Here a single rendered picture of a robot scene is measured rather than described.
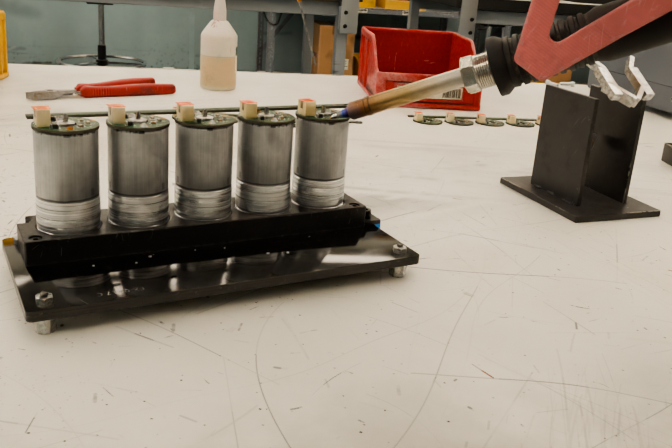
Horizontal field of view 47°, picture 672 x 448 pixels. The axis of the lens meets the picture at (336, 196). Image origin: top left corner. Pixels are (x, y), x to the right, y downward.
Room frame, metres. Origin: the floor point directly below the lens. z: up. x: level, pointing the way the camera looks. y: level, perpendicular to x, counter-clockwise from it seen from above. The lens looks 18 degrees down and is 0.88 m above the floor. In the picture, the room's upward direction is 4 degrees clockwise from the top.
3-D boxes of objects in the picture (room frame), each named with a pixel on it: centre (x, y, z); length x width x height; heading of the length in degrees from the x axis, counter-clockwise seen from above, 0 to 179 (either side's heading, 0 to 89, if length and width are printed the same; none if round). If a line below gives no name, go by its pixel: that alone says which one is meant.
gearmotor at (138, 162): (0.30, 0.08, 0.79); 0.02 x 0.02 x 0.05
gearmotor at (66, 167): (0.29, 0.11, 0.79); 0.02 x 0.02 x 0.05
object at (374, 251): (0.30, 0.05, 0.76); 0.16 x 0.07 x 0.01; 120
